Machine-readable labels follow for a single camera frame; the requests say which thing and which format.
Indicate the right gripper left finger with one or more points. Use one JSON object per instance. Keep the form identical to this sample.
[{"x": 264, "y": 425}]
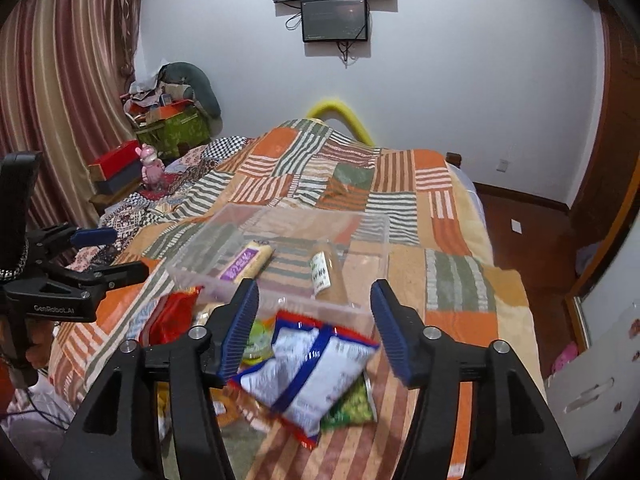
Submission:
[{"x": 114, "y": 434}]

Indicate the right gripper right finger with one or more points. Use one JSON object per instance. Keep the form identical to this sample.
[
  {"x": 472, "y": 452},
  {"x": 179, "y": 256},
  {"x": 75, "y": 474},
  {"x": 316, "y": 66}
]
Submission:
[{"x": 513, "y": 434}]

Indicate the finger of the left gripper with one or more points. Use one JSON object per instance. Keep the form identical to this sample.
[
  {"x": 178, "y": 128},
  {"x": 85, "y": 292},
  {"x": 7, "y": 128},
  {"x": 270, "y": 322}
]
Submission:
[
  {"x": 48, "y": 243},
  {"x": 114, "y": 277}
]

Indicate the red snack bag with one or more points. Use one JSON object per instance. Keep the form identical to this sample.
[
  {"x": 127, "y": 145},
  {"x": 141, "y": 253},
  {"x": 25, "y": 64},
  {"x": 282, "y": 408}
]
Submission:
[{"x": 172, "y": 317}]

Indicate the purple label cracker pack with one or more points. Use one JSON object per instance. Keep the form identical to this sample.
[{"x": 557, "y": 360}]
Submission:
[{"x": 247, "y": 263}]

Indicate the green pea snack packet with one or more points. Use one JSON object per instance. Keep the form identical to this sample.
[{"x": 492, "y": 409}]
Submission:
[{"x": 355, "y": 408}]

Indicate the green jelly cup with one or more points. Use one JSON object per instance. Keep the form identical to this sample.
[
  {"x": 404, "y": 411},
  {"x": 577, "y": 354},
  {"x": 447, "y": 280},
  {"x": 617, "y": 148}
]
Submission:
[{"x": 258, "y": 346}]

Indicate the blue white snack bag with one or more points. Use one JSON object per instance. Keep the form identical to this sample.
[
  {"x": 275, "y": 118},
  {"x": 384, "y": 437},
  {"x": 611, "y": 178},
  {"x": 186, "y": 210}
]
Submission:
[{"x": 312, "y": 366}]

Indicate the clear plastic storage bin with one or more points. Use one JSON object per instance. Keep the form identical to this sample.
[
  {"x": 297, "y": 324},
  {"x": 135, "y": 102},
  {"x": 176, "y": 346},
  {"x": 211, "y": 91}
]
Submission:
[{"x": 360, "y": 240}]

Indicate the brown cracker sleeve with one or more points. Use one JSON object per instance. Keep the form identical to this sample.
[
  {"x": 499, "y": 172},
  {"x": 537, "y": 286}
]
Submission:
[{"x": 326, "y": 275}]

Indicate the person's left hand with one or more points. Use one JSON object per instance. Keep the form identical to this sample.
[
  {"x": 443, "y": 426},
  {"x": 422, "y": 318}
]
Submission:
[{"x": 24, "y": 363}]

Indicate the checkered patterned blanket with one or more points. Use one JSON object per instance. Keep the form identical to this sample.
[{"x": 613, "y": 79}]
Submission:
[{"x": 160, "y": 194}]

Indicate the white radiator with stickers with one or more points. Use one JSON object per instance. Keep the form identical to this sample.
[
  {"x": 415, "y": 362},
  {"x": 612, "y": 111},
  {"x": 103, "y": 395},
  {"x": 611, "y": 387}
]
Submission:
[{"x": 593, "y": 397}]

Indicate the red box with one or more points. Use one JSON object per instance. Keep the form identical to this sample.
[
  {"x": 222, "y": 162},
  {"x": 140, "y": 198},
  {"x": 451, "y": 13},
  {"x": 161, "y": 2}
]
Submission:
[{"x": 114, "y": 161}]

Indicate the dark blue box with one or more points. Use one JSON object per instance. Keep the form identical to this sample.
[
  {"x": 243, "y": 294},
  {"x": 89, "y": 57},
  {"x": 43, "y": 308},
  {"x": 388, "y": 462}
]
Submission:
[{"x": 124, "y": 177}]

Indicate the pink plush toy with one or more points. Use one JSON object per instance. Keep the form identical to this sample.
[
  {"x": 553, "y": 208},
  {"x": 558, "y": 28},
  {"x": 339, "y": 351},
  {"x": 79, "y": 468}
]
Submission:
[{"x": 152, "y": 167}]

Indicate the green printed bag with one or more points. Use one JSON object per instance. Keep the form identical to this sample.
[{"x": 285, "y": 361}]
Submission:
[{"x": 175, "y": 136}]

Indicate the red gold striped curtain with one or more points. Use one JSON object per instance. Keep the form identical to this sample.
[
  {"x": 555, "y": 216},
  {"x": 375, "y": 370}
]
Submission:
[{"x": 65, "y": 64}]

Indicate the grey green long pillow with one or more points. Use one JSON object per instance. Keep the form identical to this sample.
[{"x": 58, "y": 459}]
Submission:
[{"x": 191, "y": 75}]

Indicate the patchwork striped bed quilt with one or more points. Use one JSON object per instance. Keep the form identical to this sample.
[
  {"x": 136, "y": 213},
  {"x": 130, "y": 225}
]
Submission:
[{"x": 440, "y": 260}]

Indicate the brown wooden door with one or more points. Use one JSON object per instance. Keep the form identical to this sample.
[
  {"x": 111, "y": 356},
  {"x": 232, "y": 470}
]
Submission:
[{"x": 607, "y": 199}]

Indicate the yellow foam tube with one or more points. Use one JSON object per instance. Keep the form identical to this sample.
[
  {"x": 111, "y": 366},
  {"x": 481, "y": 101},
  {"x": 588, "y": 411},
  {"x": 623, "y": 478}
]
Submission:
[{"x": 337, "y": 109}]

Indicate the white wall socket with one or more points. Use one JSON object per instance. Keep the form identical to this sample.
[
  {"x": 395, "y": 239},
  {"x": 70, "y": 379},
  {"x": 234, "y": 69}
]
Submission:
[{"x": 503, "y": 165}]

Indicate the small black wall monitor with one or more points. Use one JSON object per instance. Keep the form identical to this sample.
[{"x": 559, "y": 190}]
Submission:
[{"x": 334, "y": 20}]

